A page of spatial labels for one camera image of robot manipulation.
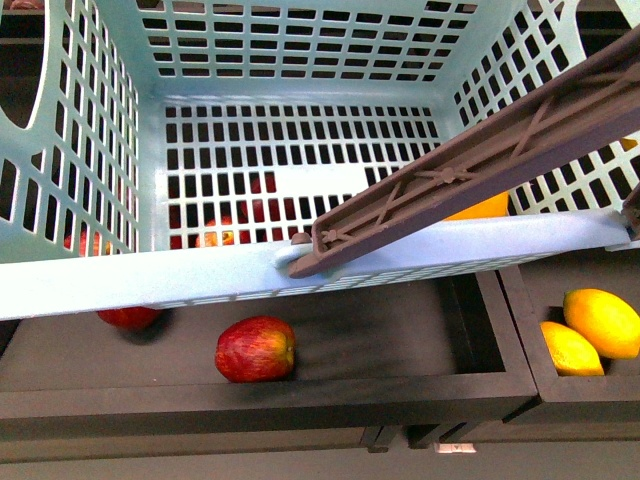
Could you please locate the light blue plastic basket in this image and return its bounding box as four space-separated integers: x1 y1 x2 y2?
1 1 639 320

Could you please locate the yellow lemon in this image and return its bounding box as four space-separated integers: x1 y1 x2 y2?
540 321 605 376
446 192 509 221
563 288 639 360

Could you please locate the black apple display tray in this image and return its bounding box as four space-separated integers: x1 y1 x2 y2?
1 272 536 437

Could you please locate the black fruit display tray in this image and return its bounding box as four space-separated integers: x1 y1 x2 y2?
498 250 639 424

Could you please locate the red apple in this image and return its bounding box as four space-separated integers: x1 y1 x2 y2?
214 315 296 383
96 306 162 332

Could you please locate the brown basket handle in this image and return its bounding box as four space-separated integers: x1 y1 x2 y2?
288 29 639 278

